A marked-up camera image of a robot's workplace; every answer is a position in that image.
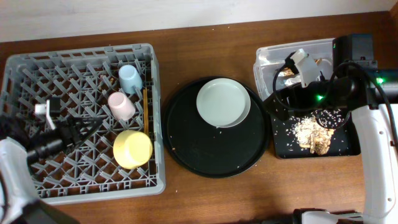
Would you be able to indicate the pink cup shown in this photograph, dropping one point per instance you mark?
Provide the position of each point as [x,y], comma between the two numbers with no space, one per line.
[121,106]

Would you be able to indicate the white napkin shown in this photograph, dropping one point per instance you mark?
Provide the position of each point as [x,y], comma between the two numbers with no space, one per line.
[292,81]

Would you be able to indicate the food scraps pile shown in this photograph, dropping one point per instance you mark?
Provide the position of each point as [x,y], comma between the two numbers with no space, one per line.
[313,133]

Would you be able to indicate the clear plastic bin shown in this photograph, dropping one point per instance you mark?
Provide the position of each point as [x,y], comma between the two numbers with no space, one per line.
[270,59]

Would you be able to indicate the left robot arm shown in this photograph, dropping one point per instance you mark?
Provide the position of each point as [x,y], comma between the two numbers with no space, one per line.
[20,200]

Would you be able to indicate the brown crumbs in rack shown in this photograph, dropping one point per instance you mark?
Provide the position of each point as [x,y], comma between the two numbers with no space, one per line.
[105,83]

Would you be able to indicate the yellow bowl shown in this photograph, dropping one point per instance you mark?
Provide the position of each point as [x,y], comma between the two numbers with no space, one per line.
[132,149]

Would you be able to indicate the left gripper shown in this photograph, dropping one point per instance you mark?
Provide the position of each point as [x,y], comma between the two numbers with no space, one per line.
[71,132]

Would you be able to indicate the black rectangular tray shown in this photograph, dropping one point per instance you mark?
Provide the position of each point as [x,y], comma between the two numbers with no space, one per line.
[343,142]

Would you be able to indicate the grey plate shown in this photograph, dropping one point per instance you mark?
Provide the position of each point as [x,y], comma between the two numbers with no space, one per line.
[223,102]

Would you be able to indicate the gold foil wrapper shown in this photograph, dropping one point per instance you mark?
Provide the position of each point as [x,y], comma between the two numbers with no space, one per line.
[288,72]

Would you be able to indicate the grey dishwasher rack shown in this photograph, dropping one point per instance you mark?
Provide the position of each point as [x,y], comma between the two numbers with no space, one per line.
[89,173]

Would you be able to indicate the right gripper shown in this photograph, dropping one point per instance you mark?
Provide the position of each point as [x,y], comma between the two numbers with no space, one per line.
[292,99]

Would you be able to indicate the blue cup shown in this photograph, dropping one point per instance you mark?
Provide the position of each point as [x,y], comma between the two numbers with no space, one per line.
[130,79]

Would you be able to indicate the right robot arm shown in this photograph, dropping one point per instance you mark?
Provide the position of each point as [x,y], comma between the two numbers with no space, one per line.
[374,115]

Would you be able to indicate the round black tray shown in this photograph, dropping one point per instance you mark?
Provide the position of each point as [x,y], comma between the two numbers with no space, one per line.
[209,151]

